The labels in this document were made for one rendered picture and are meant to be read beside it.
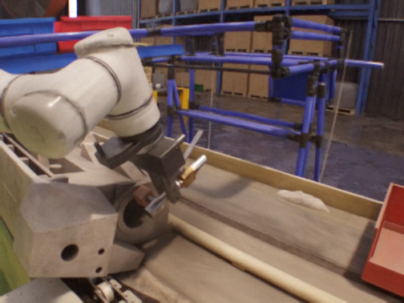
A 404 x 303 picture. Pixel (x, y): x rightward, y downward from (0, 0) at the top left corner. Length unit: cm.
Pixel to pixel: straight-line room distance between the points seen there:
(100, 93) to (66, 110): 6
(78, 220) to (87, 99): 23
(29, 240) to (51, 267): 6
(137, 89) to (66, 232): 26
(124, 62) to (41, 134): 16
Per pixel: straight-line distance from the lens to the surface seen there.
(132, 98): 43
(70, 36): 98
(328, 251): 81
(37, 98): 33
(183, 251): 72
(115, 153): 45
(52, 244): 49
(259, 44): 1037
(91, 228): 51
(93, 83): 36
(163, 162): 46
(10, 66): 94
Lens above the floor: 120
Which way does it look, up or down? 18 degrees down
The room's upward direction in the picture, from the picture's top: 3 degrees clockwise
